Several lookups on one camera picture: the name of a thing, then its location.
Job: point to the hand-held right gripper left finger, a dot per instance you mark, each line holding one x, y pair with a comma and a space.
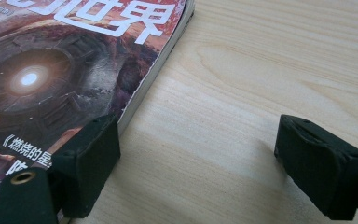
87, 168

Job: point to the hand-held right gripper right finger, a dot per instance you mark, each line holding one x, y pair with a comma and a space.
320, 168

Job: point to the magazine with reddish cover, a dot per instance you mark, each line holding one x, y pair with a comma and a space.
74, 77

